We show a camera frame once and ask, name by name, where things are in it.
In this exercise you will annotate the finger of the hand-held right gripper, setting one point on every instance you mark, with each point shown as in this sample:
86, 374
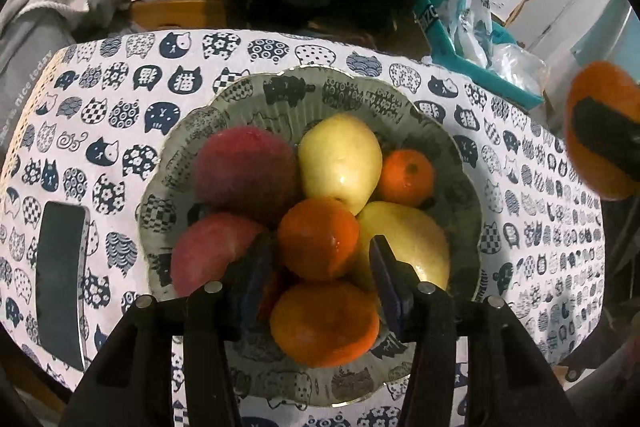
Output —
605, 132

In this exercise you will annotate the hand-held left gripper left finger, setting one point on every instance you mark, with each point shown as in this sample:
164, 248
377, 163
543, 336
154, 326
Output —
255, 287

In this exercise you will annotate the small orange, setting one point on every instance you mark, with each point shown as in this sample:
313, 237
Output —
317, 237
405, 177

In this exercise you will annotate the cat print tablecloth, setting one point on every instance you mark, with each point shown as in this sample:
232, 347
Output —
150, 57

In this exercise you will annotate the clear plastic bags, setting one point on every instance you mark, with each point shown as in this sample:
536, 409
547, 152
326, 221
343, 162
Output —
520, 67

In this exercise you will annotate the grey printed fabric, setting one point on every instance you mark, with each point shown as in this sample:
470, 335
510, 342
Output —
25, 72

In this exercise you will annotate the yellow pear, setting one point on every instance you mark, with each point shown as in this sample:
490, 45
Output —
340, 157
420, 242

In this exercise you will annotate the large orange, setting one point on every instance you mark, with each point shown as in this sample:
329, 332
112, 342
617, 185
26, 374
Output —
325, 322
600, 82

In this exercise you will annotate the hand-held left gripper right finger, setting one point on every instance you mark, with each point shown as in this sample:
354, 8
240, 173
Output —
389, 287

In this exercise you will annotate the teal box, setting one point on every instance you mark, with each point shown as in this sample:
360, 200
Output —
445, 42

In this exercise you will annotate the scalloped glass plate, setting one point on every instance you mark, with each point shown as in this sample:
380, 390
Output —
280, 97

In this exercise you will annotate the black smartphone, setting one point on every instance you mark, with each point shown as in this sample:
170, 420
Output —
60, 282

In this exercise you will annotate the wooden drawer box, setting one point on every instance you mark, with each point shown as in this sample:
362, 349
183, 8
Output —
175, 13

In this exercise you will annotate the red apple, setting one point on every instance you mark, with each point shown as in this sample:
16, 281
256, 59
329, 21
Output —
210, 252
240, 172

